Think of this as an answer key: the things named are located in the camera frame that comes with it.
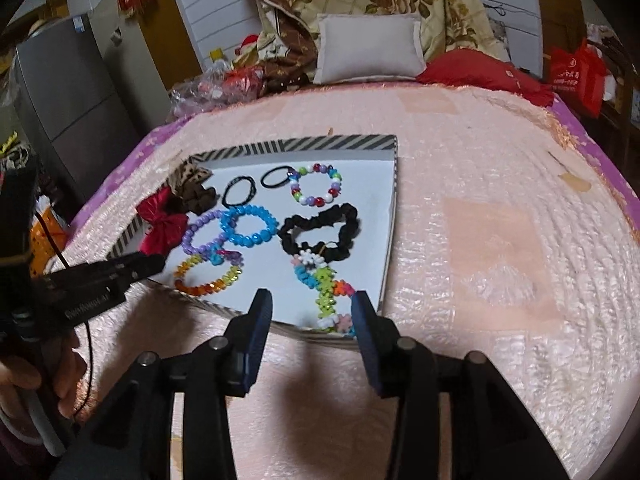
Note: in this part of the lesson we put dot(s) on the red plush toy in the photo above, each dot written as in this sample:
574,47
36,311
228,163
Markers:
247,45

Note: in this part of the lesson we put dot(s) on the brown scrunchie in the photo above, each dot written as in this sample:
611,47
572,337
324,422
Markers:
197,199

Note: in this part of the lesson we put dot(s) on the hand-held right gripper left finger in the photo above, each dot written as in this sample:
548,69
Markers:
260,320

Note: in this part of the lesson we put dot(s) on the clear plastic bag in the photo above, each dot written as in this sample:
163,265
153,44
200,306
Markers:
210,90

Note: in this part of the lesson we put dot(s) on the black scrunchie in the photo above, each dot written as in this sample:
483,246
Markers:
345,240

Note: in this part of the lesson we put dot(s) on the red pillow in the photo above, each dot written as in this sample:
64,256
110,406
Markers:
475,72

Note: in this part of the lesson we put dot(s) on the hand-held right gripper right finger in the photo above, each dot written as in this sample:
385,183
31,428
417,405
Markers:
365,330

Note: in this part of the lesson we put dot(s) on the person's left forearm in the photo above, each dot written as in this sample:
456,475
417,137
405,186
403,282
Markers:
20,442

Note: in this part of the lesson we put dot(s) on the orange plastic basket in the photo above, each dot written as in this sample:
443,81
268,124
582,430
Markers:
45,230

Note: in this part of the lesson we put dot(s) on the white slatted panel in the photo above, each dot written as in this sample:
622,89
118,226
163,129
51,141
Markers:
215,5

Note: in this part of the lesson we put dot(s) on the grey refrigerator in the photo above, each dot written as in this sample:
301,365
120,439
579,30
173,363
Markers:
65,85

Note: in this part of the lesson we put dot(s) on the purple bed sheet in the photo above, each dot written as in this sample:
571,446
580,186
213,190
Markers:
160,135

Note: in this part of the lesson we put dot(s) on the dark red bow hair clip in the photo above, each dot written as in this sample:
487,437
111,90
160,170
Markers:
160,212

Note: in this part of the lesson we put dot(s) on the person's left hand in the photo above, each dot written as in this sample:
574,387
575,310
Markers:
70,375

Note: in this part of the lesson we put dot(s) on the red shopping bag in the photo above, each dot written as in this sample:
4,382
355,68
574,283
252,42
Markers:
575,75

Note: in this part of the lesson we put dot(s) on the white pillow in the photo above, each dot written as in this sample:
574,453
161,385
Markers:
370,47

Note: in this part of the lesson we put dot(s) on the pink bedspread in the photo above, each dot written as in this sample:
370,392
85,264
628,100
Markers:
500,260

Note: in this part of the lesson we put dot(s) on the grey striped cardboard box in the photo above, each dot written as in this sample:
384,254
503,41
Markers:
370,195

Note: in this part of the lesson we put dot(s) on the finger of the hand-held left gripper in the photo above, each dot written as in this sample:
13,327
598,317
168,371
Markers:
140,266

